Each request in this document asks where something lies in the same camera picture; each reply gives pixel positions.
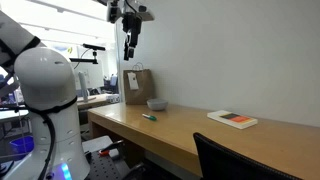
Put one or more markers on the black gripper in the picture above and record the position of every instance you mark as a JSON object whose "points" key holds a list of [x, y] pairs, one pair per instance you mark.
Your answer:
{"points": [[132, 28]]}

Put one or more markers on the white marker with green cap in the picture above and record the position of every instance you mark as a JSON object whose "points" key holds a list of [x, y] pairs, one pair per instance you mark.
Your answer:
{"points": [[149, 117]]}

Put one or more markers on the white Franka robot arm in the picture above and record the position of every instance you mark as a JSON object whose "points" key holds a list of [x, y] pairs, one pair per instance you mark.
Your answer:
{"points": [[46, 83]]}

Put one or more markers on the grey bowl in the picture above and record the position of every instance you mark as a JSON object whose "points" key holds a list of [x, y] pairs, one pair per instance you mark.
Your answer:
{"points": [[157, 104]]}

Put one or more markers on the white paper tag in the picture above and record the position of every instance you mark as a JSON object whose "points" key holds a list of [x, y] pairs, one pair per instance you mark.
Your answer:
{"points": [[132, 80]]}

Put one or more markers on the brown paper bag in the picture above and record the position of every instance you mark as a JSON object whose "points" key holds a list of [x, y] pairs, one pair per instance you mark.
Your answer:
{"points": [[140, 87]]}

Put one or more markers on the wooden background desk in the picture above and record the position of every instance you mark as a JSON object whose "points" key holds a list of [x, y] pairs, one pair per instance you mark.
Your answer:
{"points": [[96, 100]]}

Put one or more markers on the white book with orange cover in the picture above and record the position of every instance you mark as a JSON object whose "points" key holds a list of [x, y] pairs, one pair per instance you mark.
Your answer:
{"points": [[232, 119]]}

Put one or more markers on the blue plastic bin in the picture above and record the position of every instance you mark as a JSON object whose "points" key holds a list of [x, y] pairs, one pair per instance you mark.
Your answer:
{"points": [[22, 145]]}

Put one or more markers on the black stereo camera bar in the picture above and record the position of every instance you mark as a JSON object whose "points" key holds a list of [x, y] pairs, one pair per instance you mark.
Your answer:
{"points": [[94, 47]]}

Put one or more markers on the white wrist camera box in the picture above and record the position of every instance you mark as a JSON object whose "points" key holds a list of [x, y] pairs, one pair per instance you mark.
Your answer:
{"points": [[146, 15]]}

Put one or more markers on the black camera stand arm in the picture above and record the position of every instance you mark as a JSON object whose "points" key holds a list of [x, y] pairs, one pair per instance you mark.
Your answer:
{"points": [[85, 60]]}

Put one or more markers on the white cylindrical post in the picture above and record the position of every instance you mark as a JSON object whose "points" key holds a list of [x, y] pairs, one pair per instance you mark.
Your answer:
{"points": [[83, 86]]}

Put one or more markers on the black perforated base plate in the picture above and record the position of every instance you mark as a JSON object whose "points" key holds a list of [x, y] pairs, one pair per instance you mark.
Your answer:
{"points": [[105, 168]]}

